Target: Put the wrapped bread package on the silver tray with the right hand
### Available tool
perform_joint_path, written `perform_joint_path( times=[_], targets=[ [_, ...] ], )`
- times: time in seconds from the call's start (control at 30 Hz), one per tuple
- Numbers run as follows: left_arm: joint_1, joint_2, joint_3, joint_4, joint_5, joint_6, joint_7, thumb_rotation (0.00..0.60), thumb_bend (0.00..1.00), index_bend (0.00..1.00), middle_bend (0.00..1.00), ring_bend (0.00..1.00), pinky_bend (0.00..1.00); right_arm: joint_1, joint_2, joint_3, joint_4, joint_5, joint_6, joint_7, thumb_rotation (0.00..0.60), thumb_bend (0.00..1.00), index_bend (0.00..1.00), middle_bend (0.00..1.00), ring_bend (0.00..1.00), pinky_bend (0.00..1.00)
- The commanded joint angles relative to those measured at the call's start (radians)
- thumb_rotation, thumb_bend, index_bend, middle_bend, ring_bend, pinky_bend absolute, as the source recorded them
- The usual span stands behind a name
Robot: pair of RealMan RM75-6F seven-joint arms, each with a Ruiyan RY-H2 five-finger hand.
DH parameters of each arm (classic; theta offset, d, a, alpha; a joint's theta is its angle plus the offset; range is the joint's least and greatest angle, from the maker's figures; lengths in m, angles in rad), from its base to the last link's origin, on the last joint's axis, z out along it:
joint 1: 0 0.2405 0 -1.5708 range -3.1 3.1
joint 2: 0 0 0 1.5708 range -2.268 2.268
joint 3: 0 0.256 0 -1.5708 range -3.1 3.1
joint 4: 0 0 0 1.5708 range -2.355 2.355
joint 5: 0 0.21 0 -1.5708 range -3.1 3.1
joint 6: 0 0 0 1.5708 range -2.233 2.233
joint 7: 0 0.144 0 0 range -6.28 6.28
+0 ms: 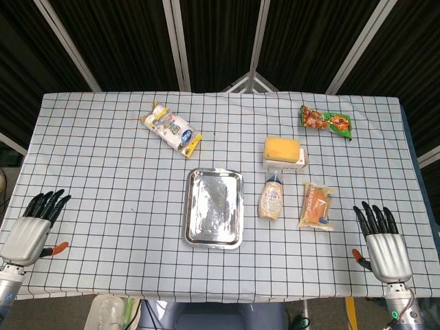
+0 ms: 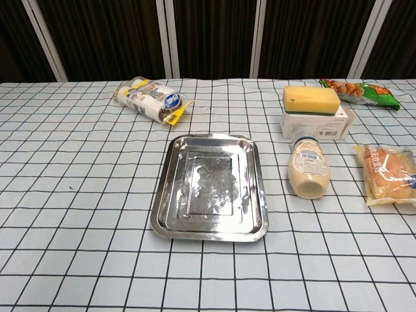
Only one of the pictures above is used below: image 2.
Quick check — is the silver metal tray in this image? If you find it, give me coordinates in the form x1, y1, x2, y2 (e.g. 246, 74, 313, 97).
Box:
150, 133, 270, 244

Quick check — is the packaged bread in clear wrapper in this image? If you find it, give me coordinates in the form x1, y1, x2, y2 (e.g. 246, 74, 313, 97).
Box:
353, 144, 416, 207

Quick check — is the mayonnaise squeeze bottle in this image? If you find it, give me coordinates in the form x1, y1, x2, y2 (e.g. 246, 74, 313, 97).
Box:
287, 127, 332, 200

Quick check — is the white cardboard box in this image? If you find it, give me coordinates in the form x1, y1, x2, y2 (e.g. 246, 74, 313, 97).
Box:
280, 107, 354, 140

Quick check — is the yellow green sponge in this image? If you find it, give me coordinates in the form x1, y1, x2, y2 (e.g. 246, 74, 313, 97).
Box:
282, 85, 341, 115

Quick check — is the black grid white tablecloth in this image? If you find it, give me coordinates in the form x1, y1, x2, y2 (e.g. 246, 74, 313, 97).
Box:
0, 77, 416, 312

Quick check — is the green snack bag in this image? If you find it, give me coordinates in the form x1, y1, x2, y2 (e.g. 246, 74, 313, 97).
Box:
318, 78, 402, 112

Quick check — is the white partition frame post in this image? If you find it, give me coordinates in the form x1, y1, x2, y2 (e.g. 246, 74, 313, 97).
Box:
348, 0, 392, 80
20, 0, 69, 83
249, 0, 268, 79
155, 0, 181, 80

